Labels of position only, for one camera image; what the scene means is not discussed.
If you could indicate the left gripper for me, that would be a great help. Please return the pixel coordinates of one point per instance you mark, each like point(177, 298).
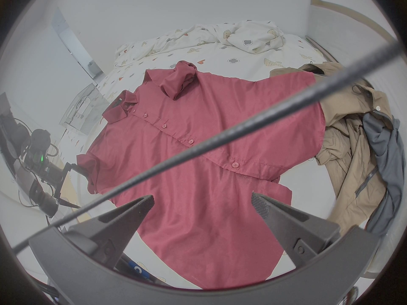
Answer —
point(44, 176)

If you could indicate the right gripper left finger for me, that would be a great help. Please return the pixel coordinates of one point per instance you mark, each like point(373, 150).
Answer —
point(108, 237)

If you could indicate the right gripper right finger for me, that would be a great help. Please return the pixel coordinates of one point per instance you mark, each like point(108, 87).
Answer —
point(299, 233)

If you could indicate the red shirt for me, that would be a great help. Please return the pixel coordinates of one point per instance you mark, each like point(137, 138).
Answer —
point(197, 195)

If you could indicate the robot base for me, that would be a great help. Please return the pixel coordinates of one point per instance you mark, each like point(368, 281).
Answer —
point(138, 269)

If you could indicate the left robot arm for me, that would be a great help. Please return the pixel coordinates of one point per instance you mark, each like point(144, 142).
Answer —
point(14, 132)

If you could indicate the clear plastic box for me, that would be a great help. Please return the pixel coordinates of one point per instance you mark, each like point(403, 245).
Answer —
point(84, 110)

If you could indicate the brown jacket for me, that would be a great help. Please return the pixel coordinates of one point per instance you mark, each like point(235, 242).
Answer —
point(346, 157)

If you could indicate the grey garment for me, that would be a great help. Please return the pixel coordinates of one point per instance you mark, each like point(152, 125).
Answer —
point(391, 157)

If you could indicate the bed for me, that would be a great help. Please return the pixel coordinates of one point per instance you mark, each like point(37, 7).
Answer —
point(248, 52)

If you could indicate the white printed quilt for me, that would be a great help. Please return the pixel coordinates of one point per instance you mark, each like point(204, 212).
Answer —
point(197, 40)

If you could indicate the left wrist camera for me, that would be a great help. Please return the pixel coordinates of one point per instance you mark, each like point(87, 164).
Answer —
point(40, 138)

